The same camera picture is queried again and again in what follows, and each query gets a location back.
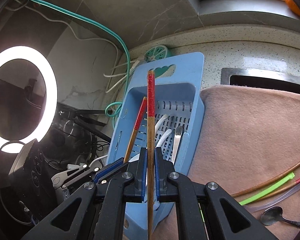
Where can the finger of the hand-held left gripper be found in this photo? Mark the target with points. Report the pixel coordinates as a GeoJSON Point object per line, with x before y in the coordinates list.
{"type": "Point", "coordinates": [110, 170]}

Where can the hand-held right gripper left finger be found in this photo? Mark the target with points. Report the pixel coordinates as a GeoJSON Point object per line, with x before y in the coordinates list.
{"type": "Point", "coordinates": [145, 180]}

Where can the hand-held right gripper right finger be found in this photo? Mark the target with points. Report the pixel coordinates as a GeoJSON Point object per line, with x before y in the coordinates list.
{"type": "Point", "coordinates": [156, 180]}

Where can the white plastic spoon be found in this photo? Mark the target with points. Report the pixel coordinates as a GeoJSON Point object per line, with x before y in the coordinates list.
{"type": "Point", "coordinates": [162, 120]}
{"type": "Point", "coordinates": [166, 135]}

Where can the ornate metal spoon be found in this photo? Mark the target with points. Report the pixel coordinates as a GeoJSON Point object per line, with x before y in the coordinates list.
{"type": "Point", "coordinates": [271, 216]}
{"type": "Point", "coordinates": [178, 135]}

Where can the blue plastic utensil basket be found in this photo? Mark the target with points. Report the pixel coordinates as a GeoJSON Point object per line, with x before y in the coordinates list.
{"type": "Point", "coordinates": [180, 75]}

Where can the black electronic device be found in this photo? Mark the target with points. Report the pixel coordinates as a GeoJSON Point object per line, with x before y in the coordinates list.
{"type": "Point", "coordinates": [32, 175]}

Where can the black tripod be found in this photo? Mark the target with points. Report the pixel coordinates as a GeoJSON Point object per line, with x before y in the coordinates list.
{"type": "Point", "coordinates": [90, 111]}

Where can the pink towel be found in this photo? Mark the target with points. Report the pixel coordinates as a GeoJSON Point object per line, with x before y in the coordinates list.
{"type": "Point", "coordinates": [240, 130]}

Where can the green plastic spoon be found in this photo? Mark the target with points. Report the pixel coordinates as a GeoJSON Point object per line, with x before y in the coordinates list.
{"type": "Point", "coordinates": [267, 190]}

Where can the clear plastic spoon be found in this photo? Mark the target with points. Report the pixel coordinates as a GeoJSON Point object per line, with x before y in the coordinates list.
{"type": "Point", "coordinates": [280, 197]}

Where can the green round power strip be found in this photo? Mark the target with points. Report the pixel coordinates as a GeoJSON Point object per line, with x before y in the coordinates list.
{"type": "Point", "coordinates": [157, 52]}

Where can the black kitchen sink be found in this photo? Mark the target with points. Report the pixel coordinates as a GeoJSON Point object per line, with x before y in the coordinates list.
{"type": "Point", "coordinates": [265, 81]}

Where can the orange tangerine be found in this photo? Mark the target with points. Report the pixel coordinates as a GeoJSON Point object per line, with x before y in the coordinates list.
{"type": "Point", "coordinates": [292, 6]}

